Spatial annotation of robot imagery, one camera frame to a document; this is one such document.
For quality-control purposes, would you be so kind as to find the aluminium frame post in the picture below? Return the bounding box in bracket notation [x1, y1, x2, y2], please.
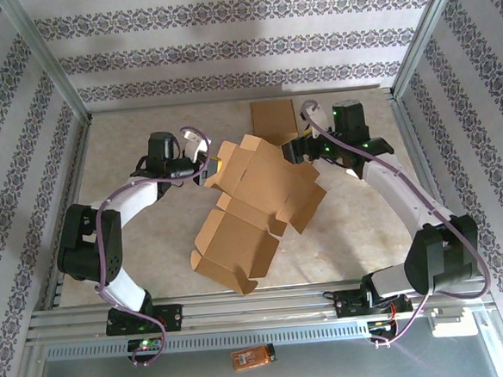
[0, 0, 95, 128]
[382, 0, 477, 100]

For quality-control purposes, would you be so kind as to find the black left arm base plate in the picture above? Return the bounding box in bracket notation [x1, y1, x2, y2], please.
[103, 303, 185, 337]

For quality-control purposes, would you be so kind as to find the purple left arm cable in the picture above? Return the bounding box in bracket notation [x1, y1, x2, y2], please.
[82, 125, 226, 373]

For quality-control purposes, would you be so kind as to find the orange battery pack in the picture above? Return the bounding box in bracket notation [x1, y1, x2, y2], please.
[230, 344, 277, 373]

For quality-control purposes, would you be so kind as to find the brown cardboard box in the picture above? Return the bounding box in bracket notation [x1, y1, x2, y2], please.
[182, 127, 335, 300]
[249, 98, 301, 149]

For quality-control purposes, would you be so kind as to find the white plastic bracket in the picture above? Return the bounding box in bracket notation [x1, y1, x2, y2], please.
[427, 305, 472, 328]

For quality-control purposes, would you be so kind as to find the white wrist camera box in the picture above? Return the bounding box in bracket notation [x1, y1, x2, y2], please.
[299, 100, 331, 142]
[180, 128, 212, 163]

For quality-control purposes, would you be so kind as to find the aluminium mounting rail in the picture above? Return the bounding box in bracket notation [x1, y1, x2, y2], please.
[24, 273, 497, 346]

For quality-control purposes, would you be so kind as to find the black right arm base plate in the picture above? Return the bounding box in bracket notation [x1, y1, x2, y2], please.
[334, 287, 413, 321]

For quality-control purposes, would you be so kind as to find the grey metal panel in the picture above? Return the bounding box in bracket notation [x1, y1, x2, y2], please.
[29, 325, 503, 377]

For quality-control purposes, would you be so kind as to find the small circuit board with wires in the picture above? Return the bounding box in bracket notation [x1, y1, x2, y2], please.
[366, 318, 399, 335]

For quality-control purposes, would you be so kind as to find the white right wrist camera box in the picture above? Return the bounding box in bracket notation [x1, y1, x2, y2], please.
[299, 100, 331, 142]

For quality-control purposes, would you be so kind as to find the grey slotted cable duct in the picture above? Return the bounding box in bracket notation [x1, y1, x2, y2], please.
[44, 321, 370, 362]

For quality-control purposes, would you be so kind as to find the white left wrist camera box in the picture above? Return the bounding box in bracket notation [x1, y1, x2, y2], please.
[180, 128, 212, 163]

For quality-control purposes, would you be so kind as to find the small circuit board with LED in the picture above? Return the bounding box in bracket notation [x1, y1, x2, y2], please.
[127, 337, 165, 353]

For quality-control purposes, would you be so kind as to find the thin grey wall strip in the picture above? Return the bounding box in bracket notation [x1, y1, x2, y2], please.
[88, 82, 395, 113]

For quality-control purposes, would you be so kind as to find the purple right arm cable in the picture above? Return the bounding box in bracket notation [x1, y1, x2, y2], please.
[299, 89, 493, 353]

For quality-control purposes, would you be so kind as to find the aluminium side rail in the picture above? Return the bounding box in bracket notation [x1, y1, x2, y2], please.
[384, 82, 486, 282]
[28, 117, 106, 312]

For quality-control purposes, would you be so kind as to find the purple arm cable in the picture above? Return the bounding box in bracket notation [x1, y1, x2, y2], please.
[299, 89, 493, 353]
[82, 125, 226, 373]

